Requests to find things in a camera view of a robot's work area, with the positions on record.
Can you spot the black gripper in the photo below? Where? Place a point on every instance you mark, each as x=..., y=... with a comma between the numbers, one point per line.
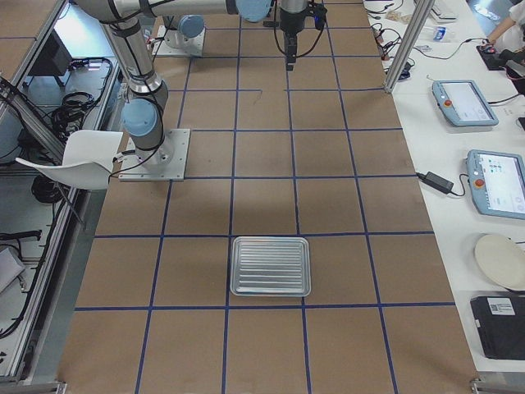
x=290, y=22

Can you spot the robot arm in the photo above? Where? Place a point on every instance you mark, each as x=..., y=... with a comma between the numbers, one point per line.
x=122, y=19
x=181, y=30

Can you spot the far teach pendant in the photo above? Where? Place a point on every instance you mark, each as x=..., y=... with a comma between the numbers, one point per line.
x=462, y=103

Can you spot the teach pendant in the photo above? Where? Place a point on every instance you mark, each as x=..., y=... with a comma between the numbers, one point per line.
x=462, y=103
x=496, y=182

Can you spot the black power adapter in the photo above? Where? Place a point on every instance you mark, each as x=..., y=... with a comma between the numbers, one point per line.
x=436, y=182

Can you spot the white chair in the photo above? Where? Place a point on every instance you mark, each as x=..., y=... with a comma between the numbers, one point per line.
x=87, y=160

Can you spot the near teach pendant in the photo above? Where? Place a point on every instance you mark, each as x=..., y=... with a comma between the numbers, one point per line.
x=496, y=182

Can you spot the beige round plate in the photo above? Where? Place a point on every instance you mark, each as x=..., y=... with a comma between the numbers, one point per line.
x=501, y=260

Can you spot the black laptop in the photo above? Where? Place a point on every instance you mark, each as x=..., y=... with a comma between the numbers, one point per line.
x=500, y=326

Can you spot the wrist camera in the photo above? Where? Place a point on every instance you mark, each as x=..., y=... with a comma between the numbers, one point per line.
x=318, y=12

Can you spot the aluminium frame post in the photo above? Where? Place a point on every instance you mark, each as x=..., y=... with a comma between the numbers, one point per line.
x=413, y=30

